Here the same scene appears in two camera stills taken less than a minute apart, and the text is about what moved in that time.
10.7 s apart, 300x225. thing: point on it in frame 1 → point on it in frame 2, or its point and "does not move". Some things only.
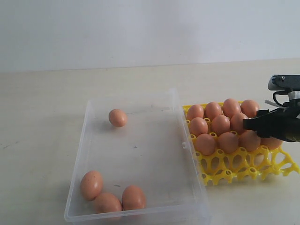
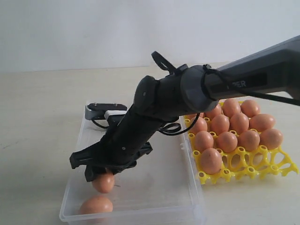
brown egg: [250, 139] does not move
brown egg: [133, 198] → [211, 161]
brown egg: [271, 143] does not move
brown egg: [249, 108] does not move
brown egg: [228, 142] does not move
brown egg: [230, 107] does not move
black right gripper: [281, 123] → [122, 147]
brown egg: [236, 122] does not move
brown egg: [198, 125] does not move
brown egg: [91, 185] → [96, 205]
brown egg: [107, 202] → [104, 183]
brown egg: [220, 124] does not move
